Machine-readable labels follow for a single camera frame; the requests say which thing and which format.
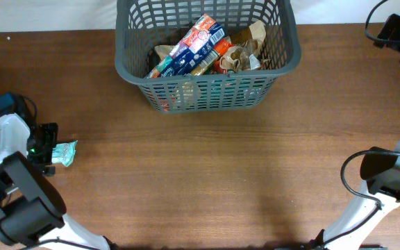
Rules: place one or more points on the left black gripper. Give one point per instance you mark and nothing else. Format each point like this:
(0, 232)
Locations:
(52, 128)

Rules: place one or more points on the teal wet wipes pack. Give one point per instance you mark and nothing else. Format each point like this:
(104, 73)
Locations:
(64, 153)

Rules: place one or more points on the beige paper pouch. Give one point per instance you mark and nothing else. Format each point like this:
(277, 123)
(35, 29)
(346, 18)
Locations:
(163, 52)

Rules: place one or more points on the blue Kleenex tissue pack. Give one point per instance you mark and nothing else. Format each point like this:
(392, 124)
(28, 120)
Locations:
(197, 43)

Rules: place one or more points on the orange pasta package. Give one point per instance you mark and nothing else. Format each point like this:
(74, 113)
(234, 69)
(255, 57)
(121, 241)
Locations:
(219, 49)

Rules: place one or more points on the beige chocolate snack bag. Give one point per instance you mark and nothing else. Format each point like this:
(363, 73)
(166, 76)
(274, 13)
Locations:
(245, 48)

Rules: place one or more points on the green Nescafe coffee bag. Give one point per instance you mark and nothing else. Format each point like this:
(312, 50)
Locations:
(217, 68)

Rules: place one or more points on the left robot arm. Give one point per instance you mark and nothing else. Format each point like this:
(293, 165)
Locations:
(32, 212)

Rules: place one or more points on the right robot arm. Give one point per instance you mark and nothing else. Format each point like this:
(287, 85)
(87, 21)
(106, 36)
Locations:
(378, 195)

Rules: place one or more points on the grey plastic basket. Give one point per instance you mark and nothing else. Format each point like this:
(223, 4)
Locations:
(143, 25)

